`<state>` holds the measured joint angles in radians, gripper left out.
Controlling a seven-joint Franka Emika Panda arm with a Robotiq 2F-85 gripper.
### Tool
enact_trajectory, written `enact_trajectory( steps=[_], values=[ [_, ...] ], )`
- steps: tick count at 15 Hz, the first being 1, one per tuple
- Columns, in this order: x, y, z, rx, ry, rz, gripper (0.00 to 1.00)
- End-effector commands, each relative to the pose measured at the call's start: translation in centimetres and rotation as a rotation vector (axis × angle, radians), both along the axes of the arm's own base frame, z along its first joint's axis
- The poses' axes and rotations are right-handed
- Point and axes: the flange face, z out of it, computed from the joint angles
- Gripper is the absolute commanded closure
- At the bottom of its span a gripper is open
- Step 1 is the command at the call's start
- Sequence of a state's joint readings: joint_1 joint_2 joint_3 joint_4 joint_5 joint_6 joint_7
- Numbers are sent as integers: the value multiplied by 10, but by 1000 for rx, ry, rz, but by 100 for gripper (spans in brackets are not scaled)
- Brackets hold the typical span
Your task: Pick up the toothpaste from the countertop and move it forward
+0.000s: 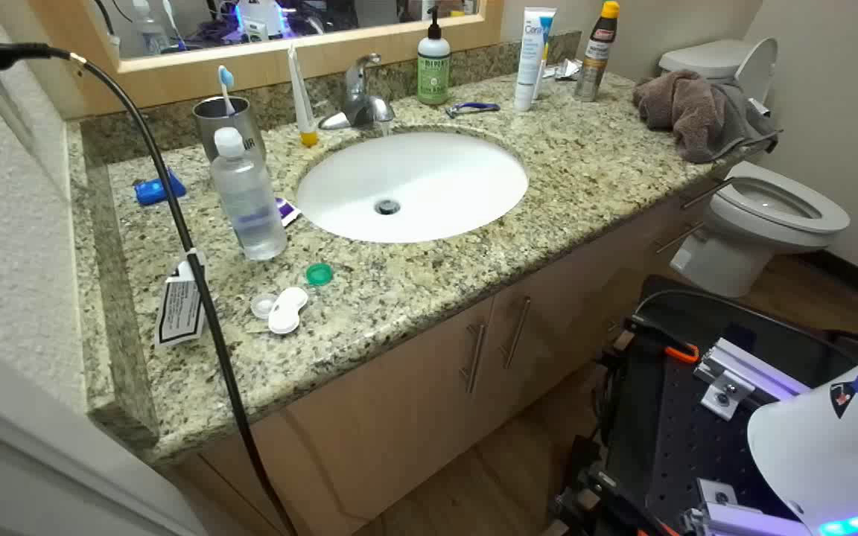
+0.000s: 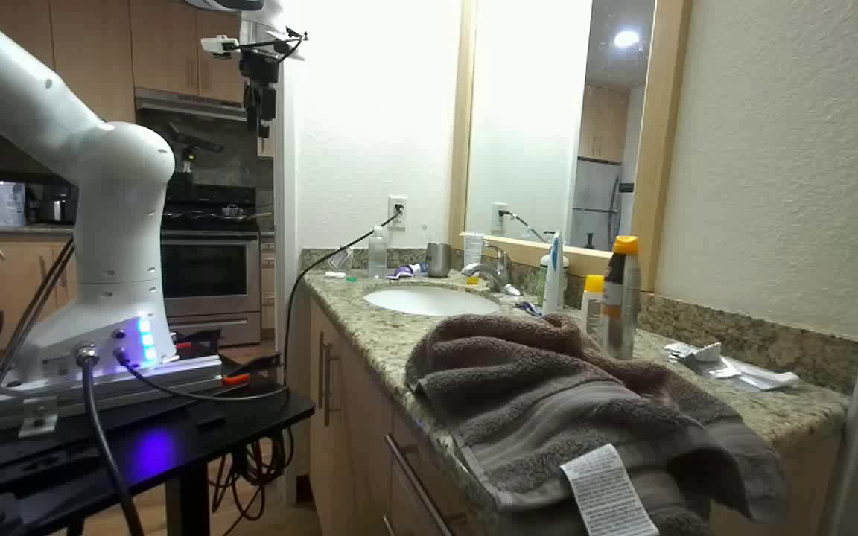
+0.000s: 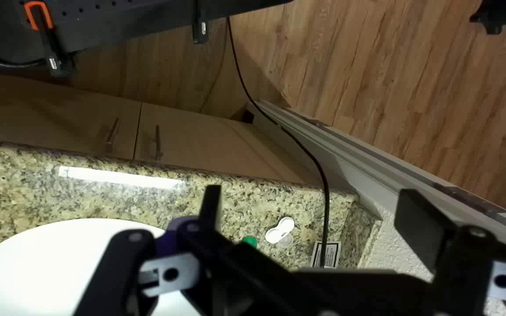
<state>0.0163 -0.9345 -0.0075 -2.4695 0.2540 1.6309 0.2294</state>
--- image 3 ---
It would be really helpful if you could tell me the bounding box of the white cable warning tag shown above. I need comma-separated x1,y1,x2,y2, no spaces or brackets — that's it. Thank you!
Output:
311,240,343,270

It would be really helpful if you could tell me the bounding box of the orange black clamp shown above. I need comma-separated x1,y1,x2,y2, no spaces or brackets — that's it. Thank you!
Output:
23,0,74,77

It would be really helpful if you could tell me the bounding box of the metal cabinet door handle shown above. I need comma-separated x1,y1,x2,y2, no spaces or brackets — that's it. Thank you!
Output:
149,122,165,161
104,115,123,147

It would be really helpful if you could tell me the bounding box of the black robot cart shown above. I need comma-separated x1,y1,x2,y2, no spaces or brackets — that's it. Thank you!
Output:
0,0,293,73

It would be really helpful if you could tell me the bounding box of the black stand knob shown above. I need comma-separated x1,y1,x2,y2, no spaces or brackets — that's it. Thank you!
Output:
469,0,506,35

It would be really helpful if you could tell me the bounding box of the white oval sink basin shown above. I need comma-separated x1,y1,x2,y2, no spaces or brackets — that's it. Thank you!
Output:
0,217,202,316

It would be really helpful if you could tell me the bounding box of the black clamp handle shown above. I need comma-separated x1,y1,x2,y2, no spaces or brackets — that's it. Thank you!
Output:
191,0,211,43

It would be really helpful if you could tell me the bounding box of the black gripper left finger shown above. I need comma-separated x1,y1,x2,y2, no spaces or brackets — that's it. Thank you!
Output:
74,182,293,316

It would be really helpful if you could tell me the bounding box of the white contact lens case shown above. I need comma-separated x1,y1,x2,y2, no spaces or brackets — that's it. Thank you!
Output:
263,216,297,245

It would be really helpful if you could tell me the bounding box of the white door frame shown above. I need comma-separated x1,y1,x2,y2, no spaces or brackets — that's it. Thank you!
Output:
256,100,506,247

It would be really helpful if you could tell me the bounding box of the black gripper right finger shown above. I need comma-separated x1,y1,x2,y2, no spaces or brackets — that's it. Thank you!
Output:
392,187,506,316

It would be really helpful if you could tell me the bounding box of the wooden cabinet door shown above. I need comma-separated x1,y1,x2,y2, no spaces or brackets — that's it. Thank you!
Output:
0,72,144,163

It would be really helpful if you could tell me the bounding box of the black power cable with plug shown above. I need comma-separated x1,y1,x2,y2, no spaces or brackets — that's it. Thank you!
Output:
223,15,332,270

